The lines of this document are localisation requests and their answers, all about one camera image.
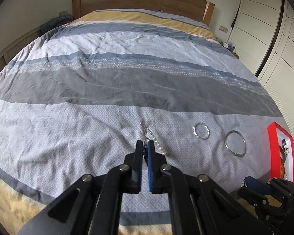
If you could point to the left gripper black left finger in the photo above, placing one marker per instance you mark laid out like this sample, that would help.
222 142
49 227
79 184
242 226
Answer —
136 176

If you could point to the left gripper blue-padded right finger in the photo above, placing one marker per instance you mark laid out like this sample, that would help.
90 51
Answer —
157 182

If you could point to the large silver bangle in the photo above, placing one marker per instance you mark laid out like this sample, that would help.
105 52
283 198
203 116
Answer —
235 143

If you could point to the red white jewelry box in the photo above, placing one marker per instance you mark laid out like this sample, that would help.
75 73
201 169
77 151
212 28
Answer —
281 148

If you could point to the striped bed duvet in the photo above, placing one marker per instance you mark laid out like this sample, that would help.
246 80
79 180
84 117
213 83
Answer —
74 100

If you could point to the wooden nightstand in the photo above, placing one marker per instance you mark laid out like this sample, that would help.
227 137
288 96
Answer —
229 46

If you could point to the dark grey clothes pile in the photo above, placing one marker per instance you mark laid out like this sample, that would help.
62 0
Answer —
56 22

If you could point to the wooden headboard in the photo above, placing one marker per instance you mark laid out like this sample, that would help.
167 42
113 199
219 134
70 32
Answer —
199 10

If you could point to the white sliding wardrobe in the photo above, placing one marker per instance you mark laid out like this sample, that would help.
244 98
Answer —
263 36

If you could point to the beige wall switch panel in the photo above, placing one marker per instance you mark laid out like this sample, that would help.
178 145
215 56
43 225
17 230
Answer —
223 29

